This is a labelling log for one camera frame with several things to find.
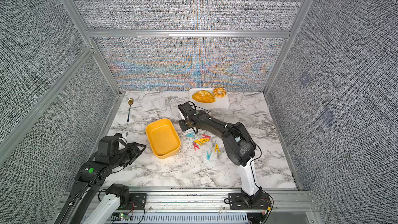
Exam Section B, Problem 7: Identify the oval golden bread loaf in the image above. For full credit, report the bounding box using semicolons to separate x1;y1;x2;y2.
192;90;216;103

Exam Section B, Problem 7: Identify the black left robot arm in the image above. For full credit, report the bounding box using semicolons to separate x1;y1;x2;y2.
55;133;147;224

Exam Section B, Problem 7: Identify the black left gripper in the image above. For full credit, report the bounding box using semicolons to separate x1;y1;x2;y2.
110;140;147;169

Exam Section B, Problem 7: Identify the white slotted cable duct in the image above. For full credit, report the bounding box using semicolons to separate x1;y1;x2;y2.
104;212;249;224

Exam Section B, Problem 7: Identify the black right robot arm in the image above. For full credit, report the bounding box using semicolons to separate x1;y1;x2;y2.
178;102;263;204

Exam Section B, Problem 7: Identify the teal clothespin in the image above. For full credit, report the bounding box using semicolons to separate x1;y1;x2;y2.
186;133;196;138
206;151;212;161

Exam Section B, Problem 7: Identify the round sugared bread ring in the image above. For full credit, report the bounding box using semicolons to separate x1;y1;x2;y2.
212;86;228;99

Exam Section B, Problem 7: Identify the red clothespin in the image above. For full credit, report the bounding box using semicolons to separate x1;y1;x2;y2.
202;134;211;139
193;142;200;151

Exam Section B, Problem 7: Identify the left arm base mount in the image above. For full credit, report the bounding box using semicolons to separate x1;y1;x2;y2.
105;184;147;211

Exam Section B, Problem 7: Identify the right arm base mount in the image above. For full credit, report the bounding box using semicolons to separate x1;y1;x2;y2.
224;190;273;210

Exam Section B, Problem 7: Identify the iridescent gold blue spoon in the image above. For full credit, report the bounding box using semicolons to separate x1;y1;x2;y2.
126;98;134;123

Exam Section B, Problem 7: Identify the white rectangular tray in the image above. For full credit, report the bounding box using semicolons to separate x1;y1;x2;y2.
189;87;230;110

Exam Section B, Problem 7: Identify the yellow plastic storage box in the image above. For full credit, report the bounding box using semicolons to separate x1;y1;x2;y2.
146;118;181;159

